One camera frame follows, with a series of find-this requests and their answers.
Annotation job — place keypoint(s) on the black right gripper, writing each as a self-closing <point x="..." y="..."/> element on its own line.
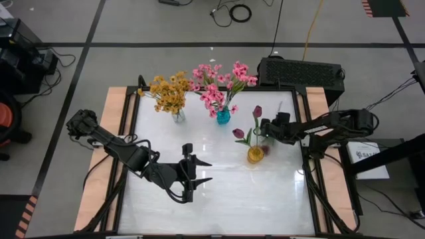
<point x="285" y="132"/>

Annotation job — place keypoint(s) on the black equipment rack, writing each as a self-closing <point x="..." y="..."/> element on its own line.
<point x="20" y="66"/>

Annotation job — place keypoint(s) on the striped hazard floor mat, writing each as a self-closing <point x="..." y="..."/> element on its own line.
<point x="385" y="6"/>
<point x="10" y="215"/>

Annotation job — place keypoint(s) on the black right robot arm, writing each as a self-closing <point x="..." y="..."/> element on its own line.
<point x="332" y="124"/>

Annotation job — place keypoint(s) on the black stand beam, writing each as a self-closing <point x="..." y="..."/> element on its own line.
<point x="391" y="152"/>

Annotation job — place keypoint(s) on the orange and black vacuum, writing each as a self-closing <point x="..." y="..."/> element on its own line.
<point x="4" y="114"/>

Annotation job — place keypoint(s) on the clear glass vase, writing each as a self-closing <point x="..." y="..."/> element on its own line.
<point x="179" y="117"/>

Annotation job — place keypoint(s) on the black power strip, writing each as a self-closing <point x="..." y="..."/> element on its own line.
<point x="169" y="2"/>

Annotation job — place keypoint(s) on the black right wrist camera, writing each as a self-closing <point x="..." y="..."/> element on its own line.
<point x="283" y="117"/>

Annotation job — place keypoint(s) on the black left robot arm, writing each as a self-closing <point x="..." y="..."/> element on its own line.
<point x="126" y="152"/>

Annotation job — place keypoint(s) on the red artificial tulip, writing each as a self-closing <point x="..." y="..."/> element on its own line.
<point x="257" y="111"/>
<point x="265" y="150"/>
<point x="238" y="133"/>

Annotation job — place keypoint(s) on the black table frame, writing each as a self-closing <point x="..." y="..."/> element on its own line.
<point x="133" y="106"/>

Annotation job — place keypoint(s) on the black computer tower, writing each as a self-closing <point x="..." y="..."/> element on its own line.
<point x="299" y="74"/>

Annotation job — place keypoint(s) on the yellow glass vase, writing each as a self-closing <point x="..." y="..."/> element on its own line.
<point x="255" y="155"/>

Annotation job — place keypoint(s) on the tan wooden board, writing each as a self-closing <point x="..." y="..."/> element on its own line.
<point x="113" y="109"/>
<point x="315" y="99"/>

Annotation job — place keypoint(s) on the blue glass vase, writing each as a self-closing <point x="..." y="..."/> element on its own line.
<point x="223" y="117"/>

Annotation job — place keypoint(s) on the yellow artificial flower bunch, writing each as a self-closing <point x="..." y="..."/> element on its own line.
<point x="157" y="88"/>
<point x="169" y="104"/>
<point x="179" y="84"/>

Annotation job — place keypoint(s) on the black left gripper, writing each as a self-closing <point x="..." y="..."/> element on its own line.
<point x="179" y="172"/>

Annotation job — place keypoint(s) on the pink artificial flower bunch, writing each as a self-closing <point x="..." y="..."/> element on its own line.
<point x="244" y="73"/>
<point x="212" y="96"/>
<point x="203" y="71"/>

